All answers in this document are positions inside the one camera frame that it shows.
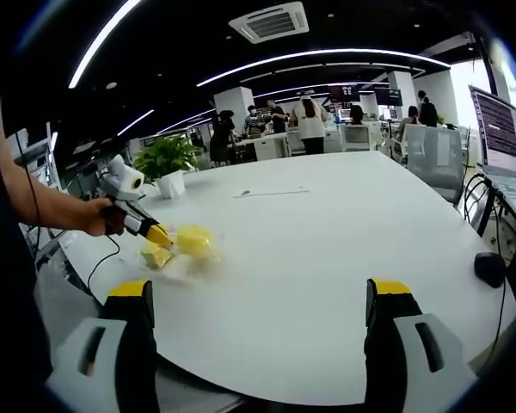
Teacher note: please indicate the white ceiling air conditioner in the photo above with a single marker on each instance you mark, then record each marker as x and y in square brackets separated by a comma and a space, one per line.
[270, 22]

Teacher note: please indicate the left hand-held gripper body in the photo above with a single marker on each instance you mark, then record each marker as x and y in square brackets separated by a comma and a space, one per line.
[118, 183]

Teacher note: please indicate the long ceiling light strip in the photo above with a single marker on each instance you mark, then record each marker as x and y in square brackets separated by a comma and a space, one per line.
[327, 56]

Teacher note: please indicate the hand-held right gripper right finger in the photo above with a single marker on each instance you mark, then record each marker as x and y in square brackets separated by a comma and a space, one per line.
[395, 365]

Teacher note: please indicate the open silver laptop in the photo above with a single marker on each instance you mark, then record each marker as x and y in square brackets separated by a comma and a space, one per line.
[499, 129]

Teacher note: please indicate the person's left hand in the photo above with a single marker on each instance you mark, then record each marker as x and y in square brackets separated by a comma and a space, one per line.
[101, 217]

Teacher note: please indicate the curved ceiling light strip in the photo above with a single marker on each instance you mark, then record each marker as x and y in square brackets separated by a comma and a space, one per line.
[101, 45]

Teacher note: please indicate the hanging dark display screen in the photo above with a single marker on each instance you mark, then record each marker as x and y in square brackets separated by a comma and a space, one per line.
[343, 93]
[388, 96]

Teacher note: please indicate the yellow silicone block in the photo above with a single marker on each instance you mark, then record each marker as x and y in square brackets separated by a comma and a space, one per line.
[157, 258]
[194, 240]

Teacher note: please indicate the potted green plant white pot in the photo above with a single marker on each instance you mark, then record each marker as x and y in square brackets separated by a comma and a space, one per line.
[170, 161]

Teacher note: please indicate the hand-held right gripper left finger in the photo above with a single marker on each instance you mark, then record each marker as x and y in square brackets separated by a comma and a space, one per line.
[120, 365]

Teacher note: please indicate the black computer mouse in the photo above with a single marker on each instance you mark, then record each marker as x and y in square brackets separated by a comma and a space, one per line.
[490, 269]

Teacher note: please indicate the grey mesh office chair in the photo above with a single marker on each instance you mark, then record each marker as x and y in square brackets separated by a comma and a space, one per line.
[436, 159]

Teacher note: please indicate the white office chair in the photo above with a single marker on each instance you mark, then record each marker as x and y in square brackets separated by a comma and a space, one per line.
[356, 137]

